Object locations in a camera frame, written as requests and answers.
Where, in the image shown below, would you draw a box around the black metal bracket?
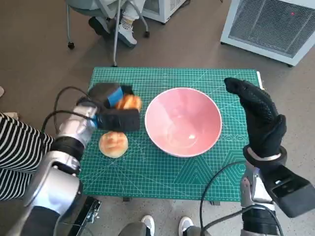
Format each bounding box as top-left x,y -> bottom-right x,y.
67,196 -> 102,236

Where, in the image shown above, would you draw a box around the person with white shoes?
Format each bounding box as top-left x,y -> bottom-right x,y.
118,215 -> 205,236

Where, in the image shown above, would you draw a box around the silver metal pole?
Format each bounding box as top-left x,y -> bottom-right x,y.
112,0 -> 123,67

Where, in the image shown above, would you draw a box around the green cutting mat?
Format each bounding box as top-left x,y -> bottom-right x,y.
79,66 -> 259,203

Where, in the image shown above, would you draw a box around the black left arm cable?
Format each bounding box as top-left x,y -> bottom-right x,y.
41,86 -> 99,139

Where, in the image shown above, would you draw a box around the orange twisted toy bread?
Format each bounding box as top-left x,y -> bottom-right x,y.
115,94 -> 143,111

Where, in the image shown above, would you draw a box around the long black right arm cable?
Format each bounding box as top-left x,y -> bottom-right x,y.
199,160 -> 247,236

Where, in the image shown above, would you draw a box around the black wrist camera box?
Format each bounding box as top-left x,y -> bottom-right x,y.
265,164 -> 315,219
96,109 -> 141,131

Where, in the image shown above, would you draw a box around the seated person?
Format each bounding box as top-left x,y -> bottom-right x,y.
88,0 -> 144,48

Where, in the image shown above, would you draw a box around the short black right arm cable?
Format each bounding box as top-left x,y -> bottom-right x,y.
204,205 -> 284,236

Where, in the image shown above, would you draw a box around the black left robot hand blue tape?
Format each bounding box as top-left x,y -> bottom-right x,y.
88,82 -> 135,109

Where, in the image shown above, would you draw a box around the pale round toy bread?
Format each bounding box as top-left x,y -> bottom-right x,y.
98,130 -> 129,158

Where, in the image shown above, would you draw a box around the pink bowl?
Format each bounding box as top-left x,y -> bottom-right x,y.
144,87 -> 223,158

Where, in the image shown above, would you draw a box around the small white grilled appliance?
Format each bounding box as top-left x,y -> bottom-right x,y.
141,0 -> 190,26

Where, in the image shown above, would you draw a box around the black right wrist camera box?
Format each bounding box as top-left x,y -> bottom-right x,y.
265,164 -> 315,219

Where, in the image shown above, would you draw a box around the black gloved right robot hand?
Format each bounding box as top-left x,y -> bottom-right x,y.
224,77 -> 288,158

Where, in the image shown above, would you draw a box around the person in striped clothing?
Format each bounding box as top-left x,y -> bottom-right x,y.
0,112 -> 56,202

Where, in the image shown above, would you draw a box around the large white grilled appliance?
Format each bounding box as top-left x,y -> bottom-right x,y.
220,0 -> 315,67

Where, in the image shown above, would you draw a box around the grey wheeled chair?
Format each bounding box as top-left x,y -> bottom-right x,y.
64,0 -> 150,50

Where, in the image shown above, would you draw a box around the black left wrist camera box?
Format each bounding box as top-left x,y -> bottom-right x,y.
96,109 -> 141,131

